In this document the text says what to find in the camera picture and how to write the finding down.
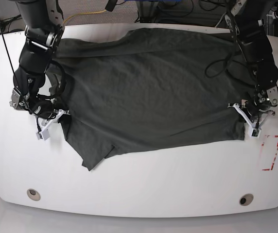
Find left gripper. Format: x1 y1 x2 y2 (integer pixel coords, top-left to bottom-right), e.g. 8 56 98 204
247 86 278 117

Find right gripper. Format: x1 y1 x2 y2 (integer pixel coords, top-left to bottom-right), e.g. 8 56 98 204
10 88 56 119

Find dark grey T-shirt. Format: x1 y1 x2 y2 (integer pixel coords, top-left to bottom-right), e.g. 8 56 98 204
55 28 256 170

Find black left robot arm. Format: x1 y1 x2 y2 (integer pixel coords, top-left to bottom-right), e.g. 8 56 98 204
226 0 278 117

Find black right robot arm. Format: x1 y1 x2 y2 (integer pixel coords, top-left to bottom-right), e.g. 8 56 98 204
11 0 65 119

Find red tape rectangle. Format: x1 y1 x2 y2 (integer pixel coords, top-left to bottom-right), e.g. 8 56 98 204
259 135 278 171

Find left table grommet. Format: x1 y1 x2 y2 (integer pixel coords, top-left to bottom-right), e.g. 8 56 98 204
27 189 41 201

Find table grommet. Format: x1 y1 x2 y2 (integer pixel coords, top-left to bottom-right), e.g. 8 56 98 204
27 189 41 201
239 194 254 206

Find right table grommet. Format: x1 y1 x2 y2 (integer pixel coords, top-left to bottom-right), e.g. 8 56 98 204
239 194 254 206

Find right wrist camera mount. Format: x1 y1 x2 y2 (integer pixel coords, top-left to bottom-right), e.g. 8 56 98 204
35 109 70 141

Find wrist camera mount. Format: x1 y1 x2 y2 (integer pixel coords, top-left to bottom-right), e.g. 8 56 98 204
228 100 275 138
35 109 70 141

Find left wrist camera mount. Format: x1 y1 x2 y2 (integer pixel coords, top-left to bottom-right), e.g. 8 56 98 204
228 100 275 138

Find yellow cable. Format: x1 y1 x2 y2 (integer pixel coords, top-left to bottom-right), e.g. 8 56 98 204
62 9 107 26

